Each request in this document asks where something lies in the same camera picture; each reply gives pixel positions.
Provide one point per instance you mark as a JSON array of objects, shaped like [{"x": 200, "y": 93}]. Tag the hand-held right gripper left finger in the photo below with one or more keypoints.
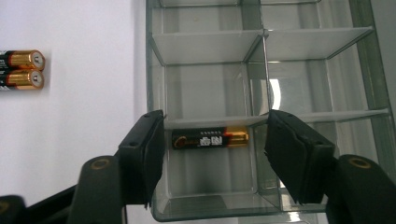
[{"x": 146, "y": 155}]

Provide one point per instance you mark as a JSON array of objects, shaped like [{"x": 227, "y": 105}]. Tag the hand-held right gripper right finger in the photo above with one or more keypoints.
[{"x": 292, "y": 155}]

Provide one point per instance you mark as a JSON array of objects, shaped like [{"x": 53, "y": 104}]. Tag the black and gold battery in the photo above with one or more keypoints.
[
  {"x": 205, "y": 138},
  {"x": 21, "y": 79},
  {"x": 21, "y": 59}
]

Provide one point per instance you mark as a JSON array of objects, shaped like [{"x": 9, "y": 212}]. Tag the clear plastic compartment storage box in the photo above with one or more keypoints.
[{"x": 205, "y": 90}]

